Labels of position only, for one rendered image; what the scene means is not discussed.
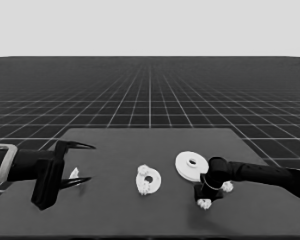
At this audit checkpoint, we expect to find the large thick white disc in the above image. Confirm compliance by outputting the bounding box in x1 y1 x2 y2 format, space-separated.
174 150 210 183

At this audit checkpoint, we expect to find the white round carrier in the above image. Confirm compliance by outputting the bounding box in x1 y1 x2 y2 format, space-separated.
135 164 163 196

